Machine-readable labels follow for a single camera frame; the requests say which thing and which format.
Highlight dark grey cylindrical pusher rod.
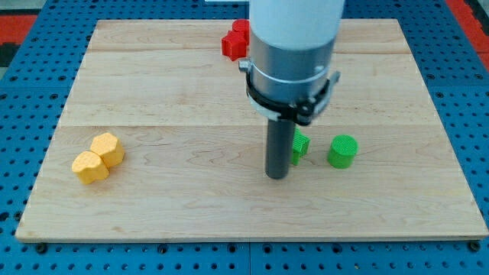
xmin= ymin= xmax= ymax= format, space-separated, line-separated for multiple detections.
xmin=265 ymin=120 xmax=295 ymax=180

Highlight light wooden board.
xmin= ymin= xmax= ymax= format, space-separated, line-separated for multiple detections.
xmin=15 ymin=19 xmax=488 ymax=243

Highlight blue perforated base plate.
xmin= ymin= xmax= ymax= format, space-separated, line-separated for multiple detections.
xmin=1 ymin=0 xmax=488 ymax=274

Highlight green star-shaped block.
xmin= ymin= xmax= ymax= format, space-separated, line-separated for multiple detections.
xmin=291 ymin=128 xmax=310 ymax=166

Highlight red cylinder block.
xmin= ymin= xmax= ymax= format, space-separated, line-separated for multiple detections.
xmin=232 ymin=18 xmax=250 ymax=45

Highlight yellow heart-shaped block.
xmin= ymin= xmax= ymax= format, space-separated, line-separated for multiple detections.
xmin=71 ymin=151 xmax=109 ymax=184

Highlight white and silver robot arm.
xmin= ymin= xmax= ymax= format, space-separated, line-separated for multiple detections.
xmin=238 ymin=0 xmax=345 ymax=125

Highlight yellow hexagon block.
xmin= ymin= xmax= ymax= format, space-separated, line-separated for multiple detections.
xmin=90 ymin=132 xmax=125 ymax=168

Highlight green cylinder block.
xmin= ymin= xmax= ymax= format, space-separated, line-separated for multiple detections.
xmin=327 ymin=134 xmax=358 ymax=169

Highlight black cable clamp ring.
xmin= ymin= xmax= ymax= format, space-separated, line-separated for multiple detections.
xmin=244 ymin=70 xmax=332 ymax=128

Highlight red star-shaped block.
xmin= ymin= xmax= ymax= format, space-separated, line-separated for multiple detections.
xmin=221 ymin=31 xmax=248 ymax=61

